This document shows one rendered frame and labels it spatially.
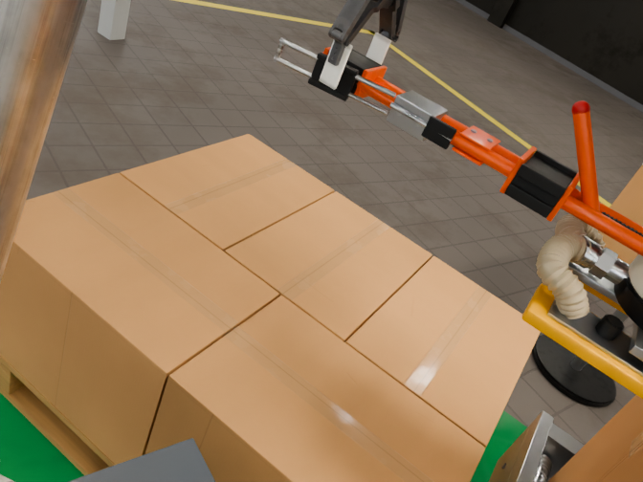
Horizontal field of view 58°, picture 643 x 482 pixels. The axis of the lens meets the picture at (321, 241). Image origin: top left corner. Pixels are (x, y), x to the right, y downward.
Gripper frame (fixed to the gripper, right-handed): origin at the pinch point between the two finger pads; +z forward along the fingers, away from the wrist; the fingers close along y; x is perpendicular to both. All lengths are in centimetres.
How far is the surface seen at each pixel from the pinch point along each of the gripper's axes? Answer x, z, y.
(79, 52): 231, 119, 149
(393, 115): -10.0, 1.8, -1.6
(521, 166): -30.7, -1.8, -3.3
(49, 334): 38, 82, -18
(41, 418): 39, 117, -17
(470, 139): -22.3, -1.0, -1.6
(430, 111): -14.7, -1.3, -0.7
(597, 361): -53, 12, -13
